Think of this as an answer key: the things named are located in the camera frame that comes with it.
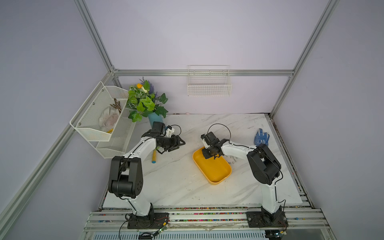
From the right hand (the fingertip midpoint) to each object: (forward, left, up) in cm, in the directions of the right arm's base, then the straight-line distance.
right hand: (206, 154), depth 99 cm
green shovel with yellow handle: (-5, +34, +2) cm, 35 cm away
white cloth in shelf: (+5, +54, +31) cm, 63 cm away
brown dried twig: (+13, +51, +33) cm, 62 cm away
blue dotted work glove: (+10, -39, +2) cm, 40 cm away
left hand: (0, +15, +13) cm, 20 cm away
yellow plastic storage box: (-14, -4, +3) cm, 15 cm away
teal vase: (+17, +34, +20) cm, 42 cm away
